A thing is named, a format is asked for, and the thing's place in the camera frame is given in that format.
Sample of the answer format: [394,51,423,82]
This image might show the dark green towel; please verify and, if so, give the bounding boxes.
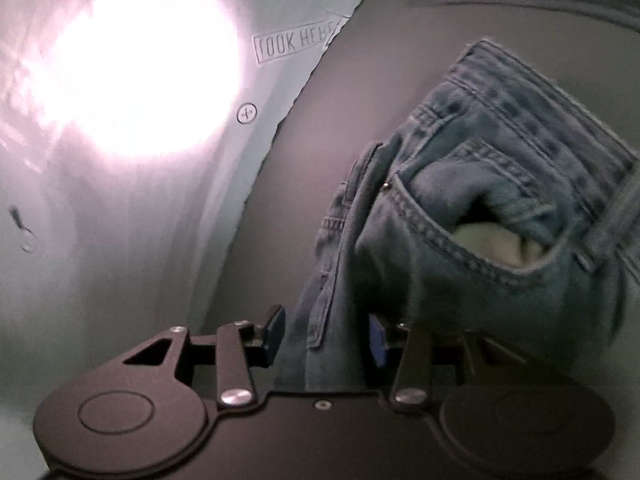
[272,37,640,393]

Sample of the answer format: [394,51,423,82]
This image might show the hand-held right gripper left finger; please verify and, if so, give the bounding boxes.
[121,304,287,409]

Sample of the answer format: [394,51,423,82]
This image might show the pale green printed sheet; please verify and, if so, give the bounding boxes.
[0,0,398,411]

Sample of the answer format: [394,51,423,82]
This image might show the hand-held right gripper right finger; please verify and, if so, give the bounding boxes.
[367,312,531,408]

